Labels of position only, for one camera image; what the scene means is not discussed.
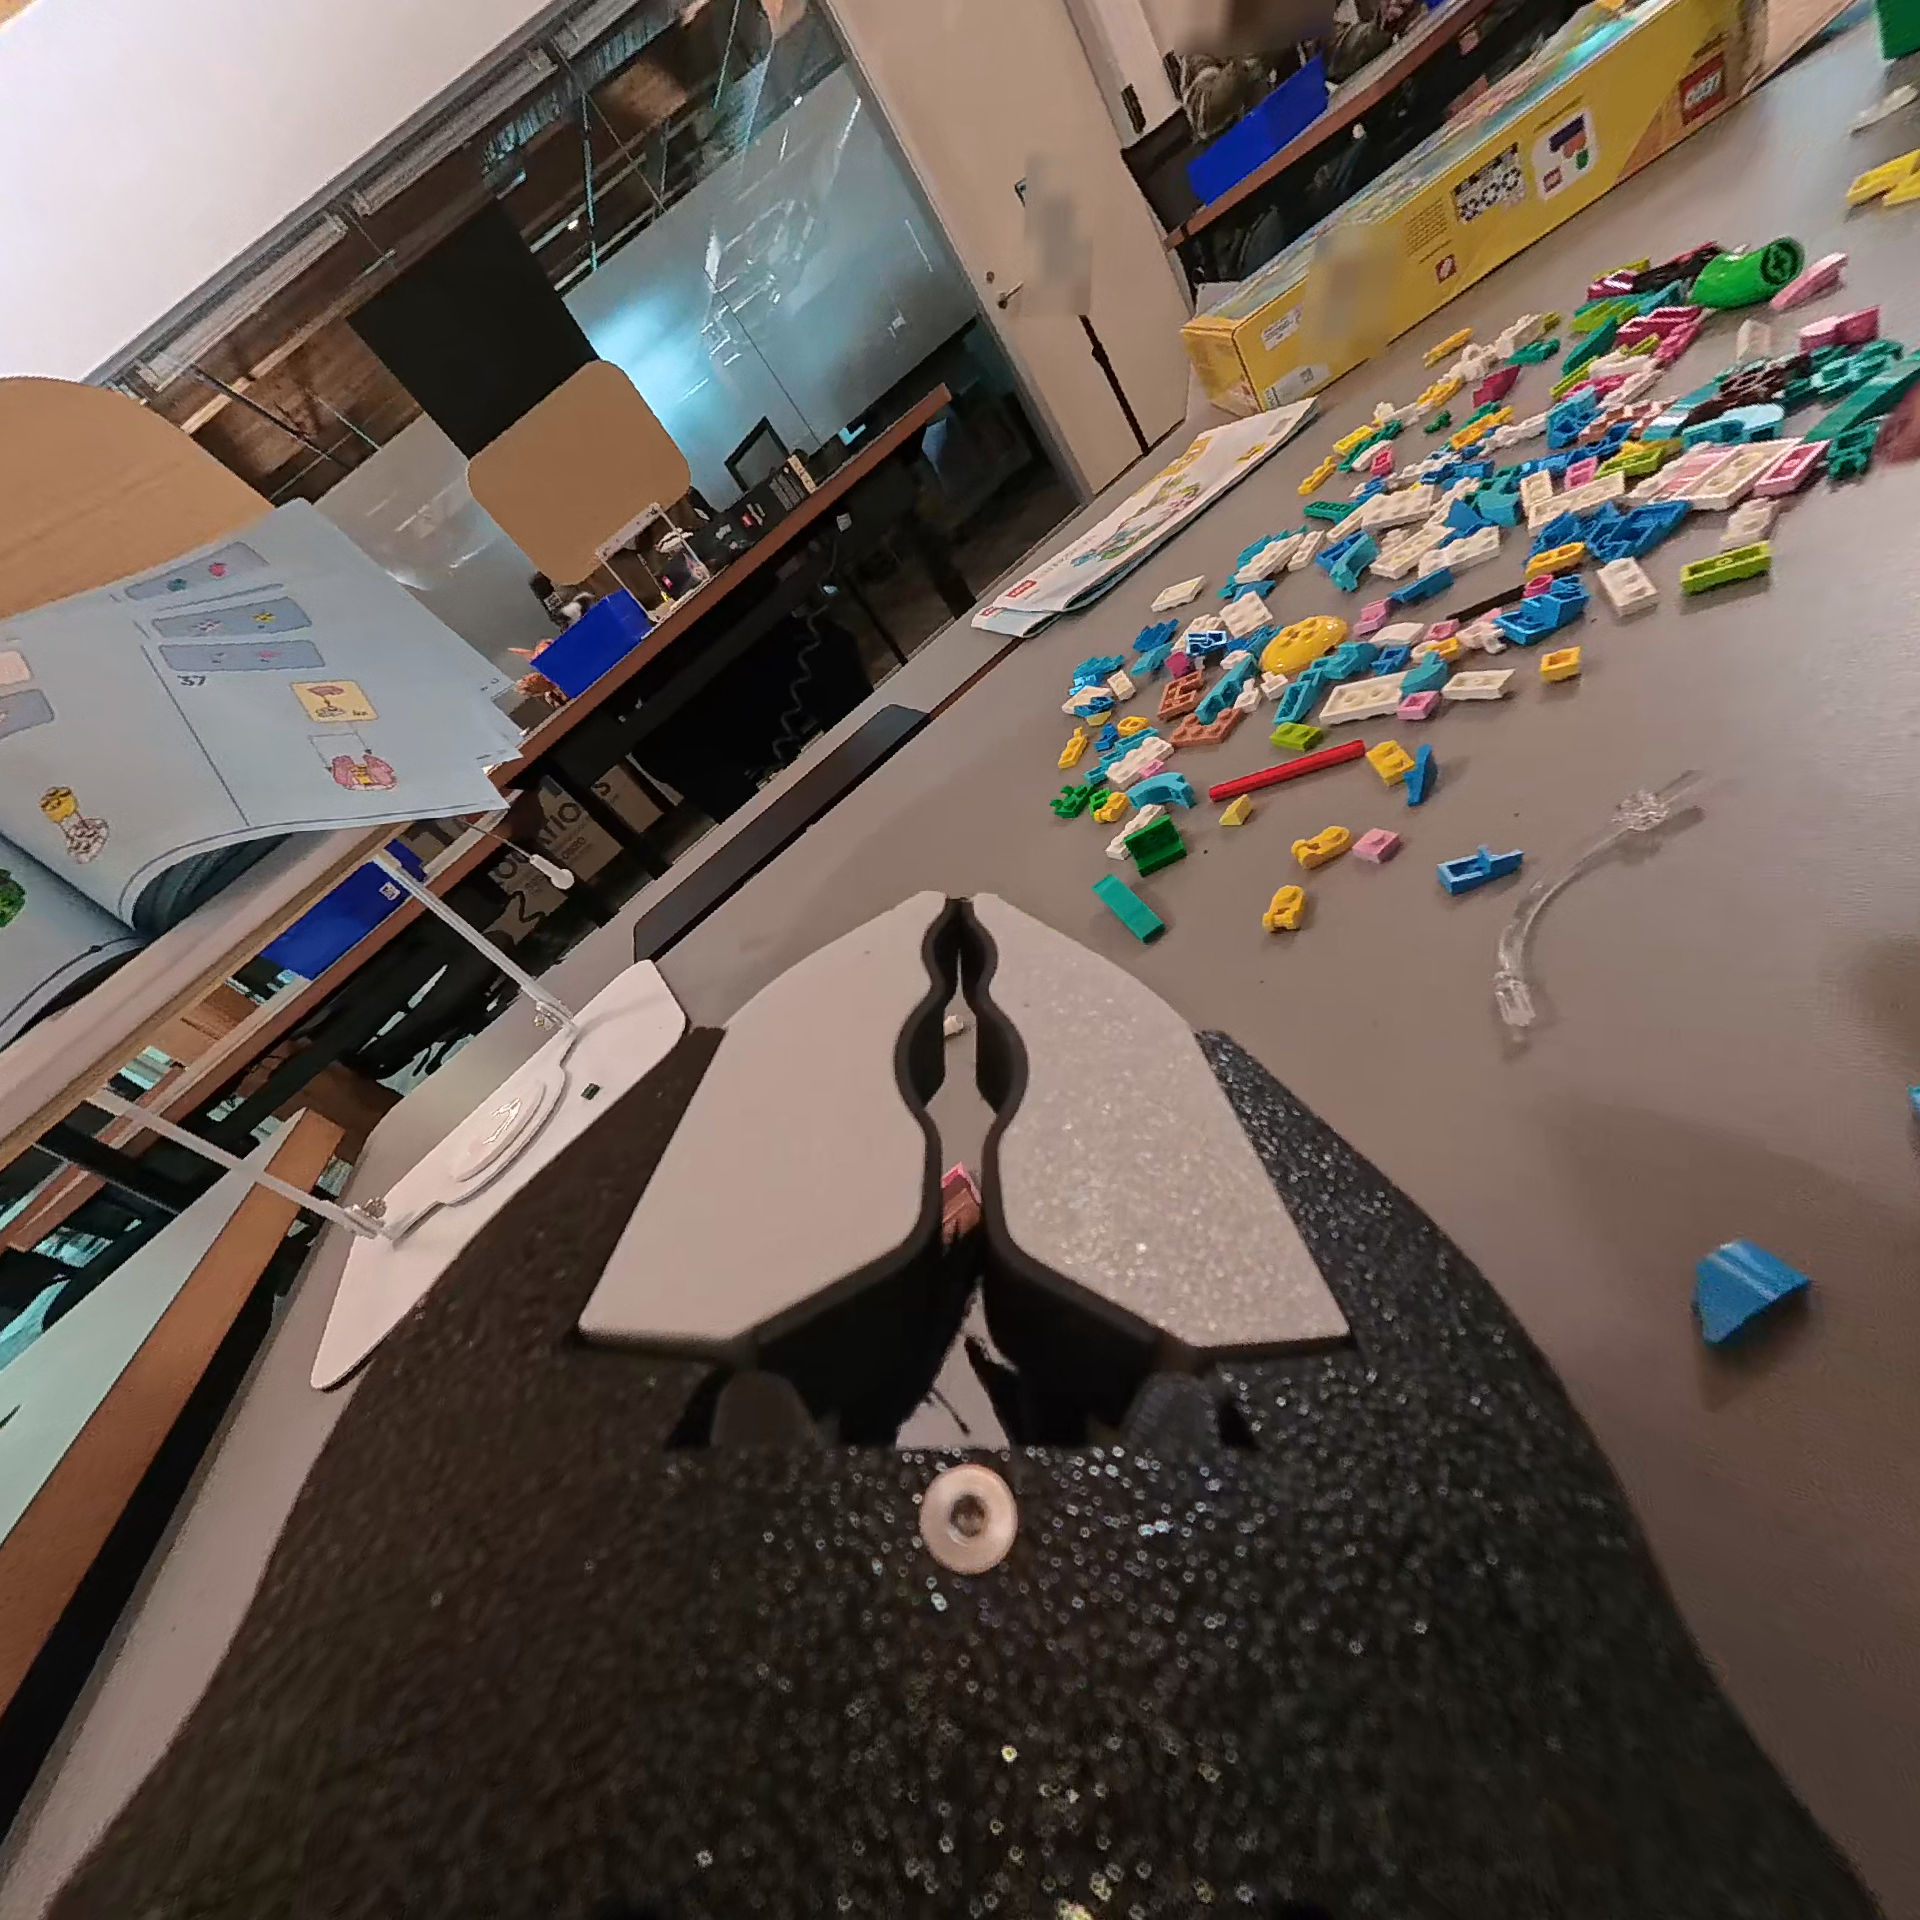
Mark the blue plastic bin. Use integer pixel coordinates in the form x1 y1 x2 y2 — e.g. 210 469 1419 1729
1186 56 1335 203
532 590 652 705

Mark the red lego bar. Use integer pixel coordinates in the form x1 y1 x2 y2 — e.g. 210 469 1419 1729
1208 740 1374 796

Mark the long wooden desk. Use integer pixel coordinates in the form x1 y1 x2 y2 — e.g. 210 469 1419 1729
494 379 957 870

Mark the black hanging panel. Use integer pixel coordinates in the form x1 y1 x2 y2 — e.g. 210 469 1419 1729
345 191 598 458

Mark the black coiled cable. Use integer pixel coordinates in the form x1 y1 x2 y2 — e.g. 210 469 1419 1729
772 594 845 769

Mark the printed cardboard box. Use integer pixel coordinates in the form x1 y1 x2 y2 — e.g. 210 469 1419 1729
494 778 671 957

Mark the open instruction booklet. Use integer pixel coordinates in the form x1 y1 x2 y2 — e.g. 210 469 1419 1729
0 503 526 1047

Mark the pile of mixed lego bricks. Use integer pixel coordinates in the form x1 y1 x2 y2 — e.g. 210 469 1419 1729
1049 241 1920 932

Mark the white book stand wooden board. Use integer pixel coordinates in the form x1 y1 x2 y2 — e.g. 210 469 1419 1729
0 372 687 1399

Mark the black electronic device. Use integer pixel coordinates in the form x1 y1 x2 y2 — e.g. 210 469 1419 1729
698 469 824 541

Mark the clear curved lego piece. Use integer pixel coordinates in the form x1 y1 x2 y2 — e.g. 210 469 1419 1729
1492 778 1701 1034

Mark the closed instruction booklet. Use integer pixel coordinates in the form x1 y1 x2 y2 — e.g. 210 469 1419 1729
964 399 1320 636

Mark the grey desk with wooden edge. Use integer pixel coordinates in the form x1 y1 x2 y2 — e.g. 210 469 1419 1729
0 1112 345 1707

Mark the stack of blue bins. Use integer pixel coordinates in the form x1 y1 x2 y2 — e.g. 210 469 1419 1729
259 858 425 979

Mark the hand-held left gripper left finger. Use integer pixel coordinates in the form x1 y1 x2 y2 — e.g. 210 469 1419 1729
583 897 994 1451

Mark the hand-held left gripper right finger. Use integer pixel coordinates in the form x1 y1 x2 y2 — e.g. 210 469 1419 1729
957 897 1357 1451

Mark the yellow lego set box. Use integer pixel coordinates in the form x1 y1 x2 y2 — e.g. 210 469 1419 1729
1186 0 1825 419

